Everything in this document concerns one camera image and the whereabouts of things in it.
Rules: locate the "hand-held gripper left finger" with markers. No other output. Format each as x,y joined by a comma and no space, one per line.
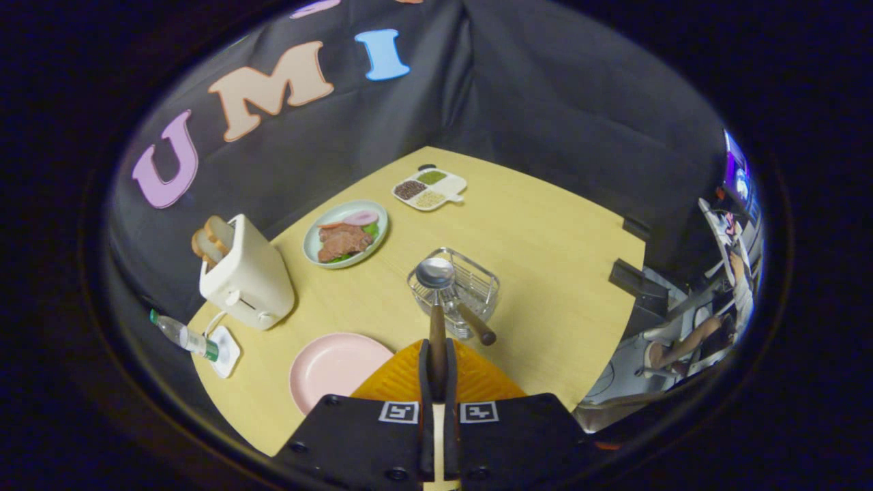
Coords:
425,382

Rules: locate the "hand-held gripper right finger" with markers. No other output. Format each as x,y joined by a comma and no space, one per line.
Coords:
452,382

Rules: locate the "pink round plate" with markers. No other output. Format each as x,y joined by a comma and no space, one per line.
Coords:
327,368

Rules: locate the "green lettuce leaf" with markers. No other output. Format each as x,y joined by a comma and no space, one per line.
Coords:
370,230

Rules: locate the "brown meat slices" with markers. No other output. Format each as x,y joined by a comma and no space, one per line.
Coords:
344,242

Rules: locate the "reddish food slice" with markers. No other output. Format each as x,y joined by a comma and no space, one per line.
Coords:
361,217

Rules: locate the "pale green plate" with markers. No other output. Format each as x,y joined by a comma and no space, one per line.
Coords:
312,245

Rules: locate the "white divided grain dish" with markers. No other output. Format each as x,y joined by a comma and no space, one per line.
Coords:
450,184

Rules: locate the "white square coaster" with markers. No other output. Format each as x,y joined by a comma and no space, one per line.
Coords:
228,358

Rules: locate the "cream white toaster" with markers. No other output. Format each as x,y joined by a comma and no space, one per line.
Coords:
249,279

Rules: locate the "clear plastic water bottle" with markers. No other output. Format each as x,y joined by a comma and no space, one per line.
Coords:
181,334

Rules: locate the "toast bread slice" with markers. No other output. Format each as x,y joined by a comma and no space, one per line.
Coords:
204,247
219,235

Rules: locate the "black backdrop cloth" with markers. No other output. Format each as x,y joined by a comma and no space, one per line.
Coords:
545,102

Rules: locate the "lit computer screen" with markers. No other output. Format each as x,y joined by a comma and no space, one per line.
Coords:
736,174

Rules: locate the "black table bracket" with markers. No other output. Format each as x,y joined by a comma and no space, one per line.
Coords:
634,228
638,279

